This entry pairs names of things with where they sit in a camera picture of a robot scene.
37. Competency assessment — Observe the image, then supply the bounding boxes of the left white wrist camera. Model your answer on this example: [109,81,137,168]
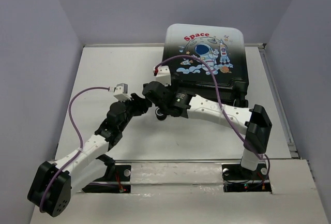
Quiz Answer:
[113,83,131,102]

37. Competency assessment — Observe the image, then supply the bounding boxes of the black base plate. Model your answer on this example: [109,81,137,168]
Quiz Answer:
[82,164,131,193]
[222,163,272,192]

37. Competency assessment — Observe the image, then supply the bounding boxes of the white cardboard front panel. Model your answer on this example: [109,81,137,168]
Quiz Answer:
[31,159,328,223]

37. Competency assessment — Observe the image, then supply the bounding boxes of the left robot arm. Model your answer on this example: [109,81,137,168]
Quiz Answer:
[27,93,152,217]

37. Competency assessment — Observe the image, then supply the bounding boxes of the black and white suitcase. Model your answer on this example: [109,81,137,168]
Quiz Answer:
[162,24,249,108]

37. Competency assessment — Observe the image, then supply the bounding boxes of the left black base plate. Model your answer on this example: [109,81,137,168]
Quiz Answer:
[82,164,131,193]

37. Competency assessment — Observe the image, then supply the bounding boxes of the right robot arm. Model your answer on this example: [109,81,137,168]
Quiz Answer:
[142,81,272,178]

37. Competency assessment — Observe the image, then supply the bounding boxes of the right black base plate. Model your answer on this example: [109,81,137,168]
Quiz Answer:
[222,163,272,192]

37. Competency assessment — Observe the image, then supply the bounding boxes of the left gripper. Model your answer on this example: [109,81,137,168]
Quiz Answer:
[118,93,148,131]

